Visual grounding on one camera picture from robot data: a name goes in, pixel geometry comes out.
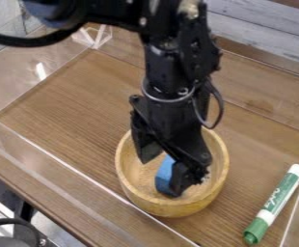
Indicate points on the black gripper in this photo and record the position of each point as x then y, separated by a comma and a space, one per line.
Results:
166, 125

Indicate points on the blue foam block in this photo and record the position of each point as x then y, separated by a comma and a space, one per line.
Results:
163, 177

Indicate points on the brown wooden bowl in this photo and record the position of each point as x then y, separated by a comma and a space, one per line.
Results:
207, 193

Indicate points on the green Expo marker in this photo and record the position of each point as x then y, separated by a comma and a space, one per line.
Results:
270, 210

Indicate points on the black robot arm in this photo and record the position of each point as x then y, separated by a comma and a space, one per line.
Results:
182, 56

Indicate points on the clear acrylic tray wall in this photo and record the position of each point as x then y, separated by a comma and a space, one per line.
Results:
67, 157

